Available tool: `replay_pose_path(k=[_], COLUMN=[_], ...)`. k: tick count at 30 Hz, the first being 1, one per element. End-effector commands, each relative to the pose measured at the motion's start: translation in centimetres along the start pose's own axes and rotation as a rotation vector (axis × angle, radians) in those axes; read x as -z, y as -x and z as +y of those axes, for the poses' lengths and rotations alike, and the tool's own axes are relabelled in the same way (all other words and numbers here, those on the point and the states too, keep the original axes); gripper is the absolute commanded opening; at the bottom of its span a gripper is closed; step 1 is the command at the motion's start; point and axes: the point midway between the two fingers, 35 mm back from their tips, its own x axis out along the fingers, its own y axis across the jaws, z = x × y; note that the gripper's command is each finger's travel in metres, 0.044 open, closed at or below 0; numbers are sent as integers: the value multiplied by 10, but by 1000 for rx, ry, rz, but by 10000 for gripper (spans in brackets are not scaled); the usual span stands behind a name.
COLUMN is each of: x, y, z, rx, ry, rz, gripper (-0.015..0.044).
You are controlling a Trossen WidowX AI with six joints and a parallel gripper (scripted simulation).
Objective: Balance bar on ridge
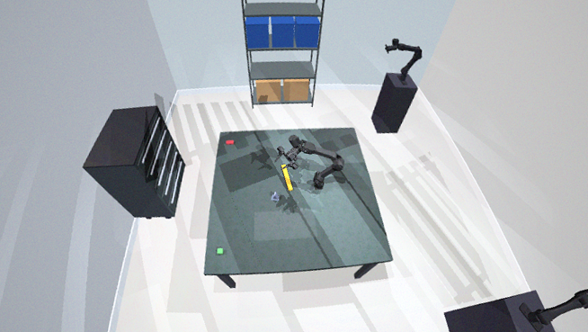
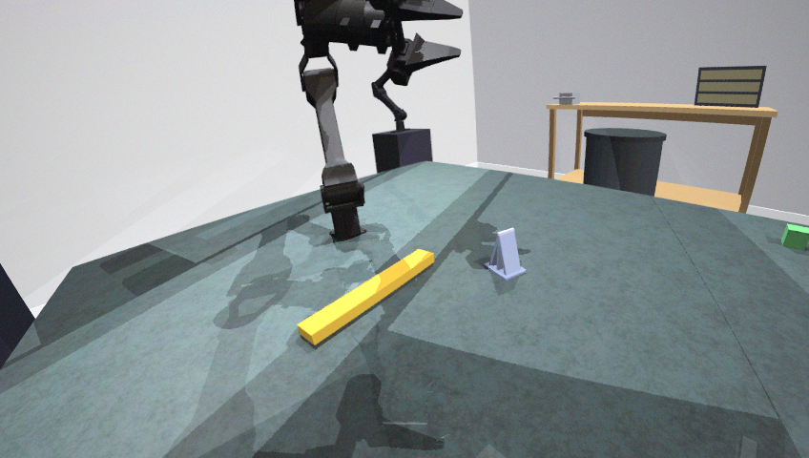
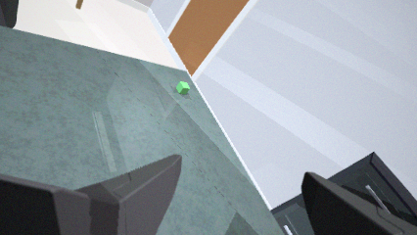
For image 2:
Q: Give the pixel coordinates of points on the yellow bar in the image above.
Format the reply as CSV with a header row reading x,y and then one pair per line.
x,y
319,326

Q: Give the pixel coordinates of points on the green block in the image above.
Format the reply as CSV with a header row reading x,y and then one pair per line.
x,y
795,236

